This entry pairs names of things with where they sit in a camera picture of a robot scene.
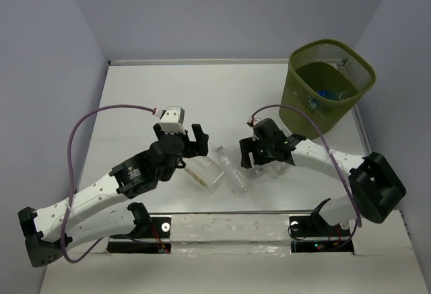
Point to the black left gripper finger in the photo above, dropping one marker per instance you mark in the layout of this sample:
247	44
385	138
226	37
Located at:
160	134
198	147

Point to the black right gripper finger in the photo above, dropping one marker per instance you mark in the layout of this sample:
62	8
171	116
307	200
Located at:
249	155
294	139

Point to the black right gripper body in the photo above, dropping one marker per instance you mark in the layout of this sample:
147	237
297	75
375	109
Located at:
266	149

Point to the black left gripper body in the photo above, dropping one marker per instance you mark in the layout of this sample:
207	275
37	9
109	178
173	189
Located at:
166	176

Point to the blue label water bottle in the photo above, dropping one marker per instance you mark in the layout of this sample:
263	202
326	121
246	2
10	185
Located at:
328	94

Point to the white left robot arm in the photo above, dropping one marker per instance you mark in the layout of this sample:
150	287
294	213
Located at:
84	215

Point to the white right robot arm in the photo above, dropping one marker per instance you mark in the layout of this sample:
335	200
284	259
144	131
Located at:
373	187

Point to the clear bottle inside bin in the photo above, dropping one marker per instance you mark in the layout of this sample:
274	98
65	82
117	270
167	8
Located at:
313	105

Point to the green mesh waste bin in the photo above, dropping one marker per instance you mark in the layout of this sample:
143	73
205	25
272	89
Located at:
323	64

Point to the square clear plastic bottle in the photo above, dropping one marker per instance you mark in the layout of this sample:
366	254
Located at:
205	171

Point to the clear jar silver lid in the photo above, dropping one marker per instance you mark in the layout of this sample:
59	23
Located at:
257	172

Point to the red cap clear bottle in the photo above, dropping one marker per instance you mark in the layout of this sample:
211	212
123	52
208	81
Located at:
277	169

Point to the clear ribbed water bottle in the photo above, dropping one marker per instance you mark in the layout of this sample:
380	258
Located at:
236	180

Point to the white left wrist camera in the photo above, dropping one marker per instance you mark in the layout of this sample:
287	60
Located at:
172	120

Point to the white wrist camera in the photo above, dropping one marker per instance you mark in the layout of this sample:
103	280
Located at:
172	120
254	123

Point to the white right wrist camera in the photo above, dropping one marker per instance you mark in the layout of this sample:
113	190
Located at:
254	123

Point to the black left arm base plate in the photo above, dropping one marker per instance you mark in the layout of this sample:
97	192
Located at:
156	240

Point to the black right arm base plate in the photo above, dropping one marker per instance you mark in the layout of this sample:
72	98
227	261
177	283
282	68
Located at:
310	235

